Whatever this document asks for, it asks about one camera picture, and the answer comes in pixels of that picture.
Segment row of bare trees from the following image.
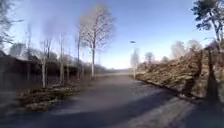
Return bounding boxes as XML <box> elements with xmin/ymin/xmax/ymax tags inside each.
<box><xmin>23</xmin><ymin>4</ymin><xmax>116</xmax><ymax>90</ymax></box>

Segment small bare trees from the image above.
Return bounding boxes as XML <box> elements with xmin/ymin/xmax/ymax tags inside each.
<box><xmin>129</xmin><ymin>48</ymin><xmax>156</xmax><ymax>70</ymax></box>

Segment grey asphalt road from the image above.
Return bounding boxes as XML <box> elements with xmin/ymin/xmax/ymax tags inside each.
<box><xmin>0</xmin><ymin>73</ymin><xmax>224</xmax><ymax>128</ymax></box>

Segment pale bare trees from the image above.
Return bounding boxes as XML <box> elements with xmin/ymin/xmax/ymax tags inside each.
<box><xmin>169</xmin><ymin>39</ymin><xmax>204</xmax><ymax>62</ymax></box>

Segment brown rocky slope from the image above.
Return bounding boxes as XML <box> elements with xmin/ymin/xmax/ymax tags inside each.
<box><xmin>134</xmin><ymin>46</ymin><xmax>224</xmax><ymax>104</ymax></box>

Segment leaf-strewn grass verge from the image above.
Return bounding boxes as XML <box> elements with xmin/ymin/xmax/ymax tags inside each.
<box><xmin>0</xmin><ymin>78</ymin><xmax>98</xmax><ymax>115</ymax></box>

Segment dark fence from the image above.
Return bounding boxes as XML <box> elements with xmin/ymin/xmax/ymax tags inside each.
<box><xmin>0</xmin><ymin>49</ymin><xmax>81</xmax><ymax>90</ymax></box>

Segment pine tree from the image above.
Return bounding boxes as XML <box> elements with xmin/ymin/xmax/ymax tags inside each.
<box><xmin>191</xmin><ymin>0</ymin><xmax>224</xmax><ymax>44</ymax></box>

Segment street lamp post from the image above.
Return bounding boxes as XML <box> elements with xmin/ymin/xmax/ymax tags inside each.
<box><xmin>129</xmin><ymin>39</ymin><xmax>138</xmax><ymax>80</ymax></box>

